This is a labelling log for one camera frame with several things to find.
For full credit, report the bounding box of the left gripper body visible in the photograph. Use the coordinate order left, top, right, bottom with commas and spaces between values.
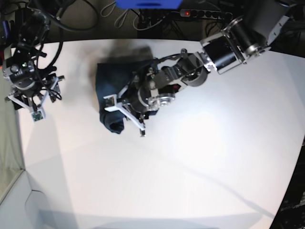
104, 85, 159, 130

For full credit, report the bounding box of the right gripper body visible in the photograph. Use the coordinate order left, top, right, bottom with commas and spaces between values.
4, 75, 65, 112

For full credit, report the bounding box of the dark blue t-shirt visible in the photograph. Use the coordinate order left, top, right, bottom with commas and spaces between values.
95, 58, 157, 134

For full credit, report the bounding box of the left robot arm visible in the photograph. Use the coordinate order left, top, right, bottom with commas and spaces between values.
99, 0, 303, 136

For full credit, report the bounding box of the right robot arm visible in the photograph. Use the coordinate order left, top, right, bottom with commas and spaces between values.
1, 0, 97, 121

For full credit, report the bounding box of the blue plastic box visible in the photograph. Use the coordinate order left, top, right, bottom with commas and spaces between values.
115, 0, 182, 9

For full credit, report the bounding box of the black power strip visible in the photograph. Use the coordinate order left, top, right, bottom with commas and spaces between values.
179, 9, 233, 20

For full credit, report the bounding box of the white bin at left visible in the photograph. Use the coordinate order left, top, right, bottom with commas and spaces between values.
0, 76, 45, 229

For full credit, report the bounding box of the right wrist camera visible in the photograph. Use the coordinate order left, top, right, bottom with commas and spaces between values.
30, 108, 46, 122

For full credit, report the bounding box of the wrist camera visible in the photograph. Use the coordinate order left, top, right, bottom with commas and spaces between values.
30, 108, 46, 122
104, 94, 117, 109

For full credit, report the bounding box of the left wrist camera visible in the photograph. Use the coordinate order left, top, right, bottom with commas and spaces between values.
104, 94, 117, 109

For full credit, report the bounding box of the blue handled tool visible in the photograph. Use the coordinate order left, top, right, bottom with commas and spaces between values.
2, 20, 10, 38

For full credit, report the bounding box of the white cable loop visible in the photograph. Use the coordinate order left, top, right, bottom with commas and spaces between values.
100, 2, 131, 28

